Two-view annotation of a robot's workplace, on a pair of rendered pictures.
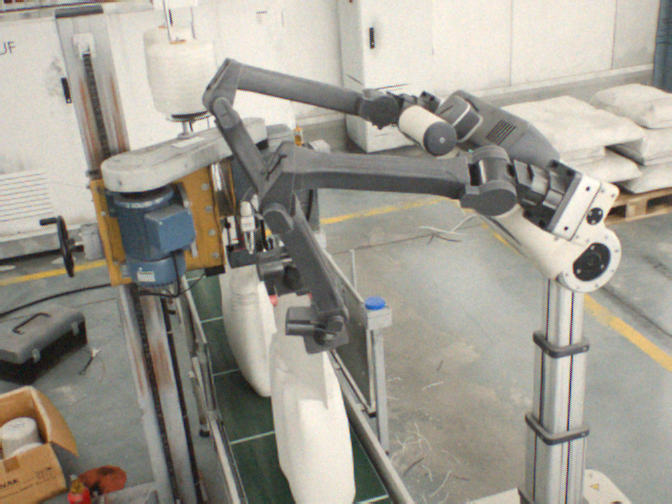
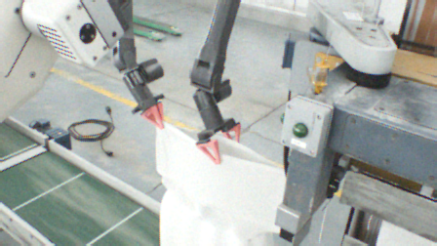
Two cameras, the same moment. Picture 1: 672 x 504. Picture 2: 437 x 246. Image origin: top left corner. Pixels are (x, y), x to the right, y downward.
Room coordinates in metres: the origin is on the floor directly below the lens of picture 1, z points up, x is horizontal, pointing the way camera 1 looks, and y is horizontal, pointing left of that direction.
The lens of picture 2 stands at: (2.65, -0.53, 1.64)
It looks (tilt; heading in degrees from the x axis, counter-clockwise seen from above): 28 degrees down; 140
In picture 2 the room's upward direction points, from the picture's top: 4 degrees clockwise
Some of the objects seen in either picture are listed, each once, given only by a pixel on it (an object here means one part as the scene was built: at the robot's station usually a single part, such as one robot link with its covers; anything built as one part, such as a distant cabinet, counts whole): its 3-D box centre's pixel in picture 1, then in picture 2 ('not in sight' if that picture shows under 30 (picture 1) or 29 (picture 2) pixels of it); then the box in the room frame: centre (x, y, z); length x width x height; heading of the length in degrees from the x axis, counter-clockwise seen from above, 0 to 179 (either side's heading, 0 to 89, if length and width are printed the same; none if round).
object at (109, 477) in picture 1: (100, 480); not in sight; (2.42, 0.96, 0.02); 0.22 x 0.18 x 0.04; 16
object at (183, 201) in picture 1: (178, 212); (339, 76); (2.02, 0.42, 1.23); 0.28 x 0.07 x 0.16; 16
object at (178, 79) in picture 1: (183, 76); not in sight; (1.98, 0.35, 1.61); 0.17 x 0.17 x 0.17
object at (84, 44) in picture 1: (84, 47); not in sight; (2.08, 0.60, 1.68); 0.05 x 0.03 x 0.06; 106
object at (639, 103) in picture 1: (643, 105); not in sight; (4.94, -2.00, 0.56); 0.67 x 0.43 x 0.15; 16
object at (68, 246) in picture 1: (64, 246); not in sight; (2.08, 0.77, 1.13); 0.18 x 0.11 x 0.18; 16
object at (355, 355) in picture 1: (325, 293); not in sight; (2.81, 0.06, 0.54); 1.05 x 0.02 x 0.41; 16
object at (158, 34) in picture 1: (170, 56); not in sight; (2.23, 0.42, 1.61); 0.15 x 0.14 x 0.17; 16
